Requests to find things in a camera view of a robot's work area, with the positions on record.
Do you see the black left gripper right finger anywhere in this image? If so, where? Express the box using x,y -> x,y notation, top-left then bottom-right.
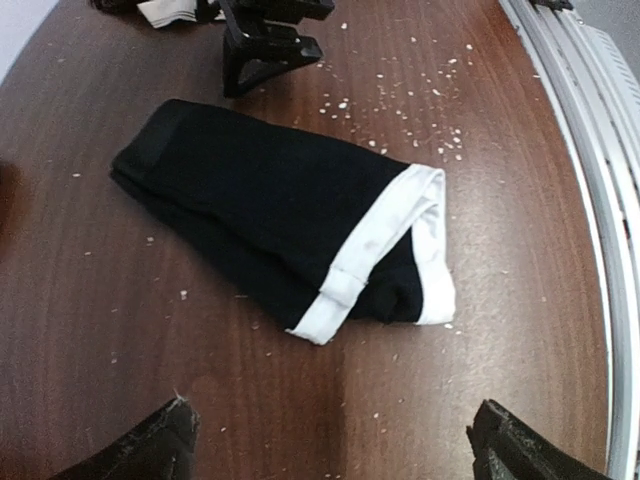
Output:
466,399 -> 607,480

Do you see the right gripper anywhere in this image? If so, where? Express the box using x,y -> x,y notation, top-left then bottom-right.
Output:
197,0 -> 335,98

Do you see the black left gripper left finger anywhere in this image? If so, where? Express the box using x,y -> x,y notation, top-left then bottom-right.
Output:
54,396 -> 200,480

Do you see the black underwear white trim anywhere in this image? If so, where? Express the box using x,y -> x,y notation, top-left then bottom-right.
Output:
111,99 -> 456,345

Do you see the black underwear beige waistband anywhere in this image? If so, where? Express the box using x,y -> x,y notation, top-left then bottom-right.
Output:
89,0 -> 226,29

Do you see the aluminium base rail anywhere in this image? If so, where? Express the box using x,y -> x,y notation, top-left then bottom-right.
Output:
501,1 -> 639,479

